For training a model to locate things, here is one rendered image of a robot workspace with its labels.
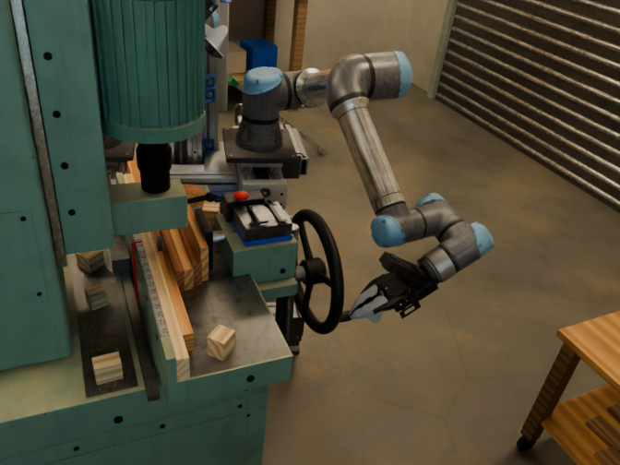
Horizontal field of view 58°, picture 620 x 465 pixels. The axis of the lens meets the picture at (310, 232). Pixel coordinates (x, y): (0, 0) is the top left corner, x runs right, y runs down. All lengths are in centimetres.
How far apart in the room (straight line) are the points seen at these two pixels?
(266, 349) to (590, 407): 141
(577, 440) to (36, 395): 157
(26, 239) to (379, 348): 163
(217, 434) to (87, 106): 67
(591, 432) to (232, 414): 127
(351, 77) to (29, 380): 92
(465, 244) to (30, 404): 91
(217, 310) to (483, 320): 173
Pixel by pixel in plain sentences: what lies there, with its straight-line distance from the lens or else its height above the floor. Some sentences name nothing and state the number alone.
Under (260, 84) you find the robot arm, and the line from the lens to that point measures 172.
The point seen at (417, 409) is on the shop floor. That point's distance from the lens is 215.
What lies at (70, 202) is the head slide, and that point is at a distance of 98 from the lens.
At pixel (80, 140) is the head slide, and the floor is 121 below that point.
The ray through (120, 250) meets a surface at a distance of 129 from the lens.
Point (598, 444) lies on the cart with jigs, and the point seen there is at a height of 18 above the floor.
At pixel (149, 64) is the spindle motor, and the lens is 88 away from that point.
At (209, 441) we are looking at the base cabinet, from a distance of 122.
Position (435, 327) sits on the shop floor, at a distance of 248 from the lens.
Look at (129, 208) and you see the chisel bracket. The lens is 104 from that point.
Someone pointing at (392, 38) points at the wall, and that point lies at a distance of 533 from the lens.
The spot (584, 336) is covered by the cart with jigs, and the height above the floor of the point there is 53.
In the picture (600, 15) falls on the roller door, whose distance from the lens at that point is 395.
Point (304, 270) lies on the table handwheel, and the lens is 127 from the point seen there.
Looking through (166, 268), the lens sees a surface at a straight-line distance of 108.
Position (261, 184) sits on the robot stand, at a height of 77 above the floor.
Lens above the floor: 160
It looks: 34 degrees down
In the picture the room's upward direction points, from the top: 7 degrees clockwise
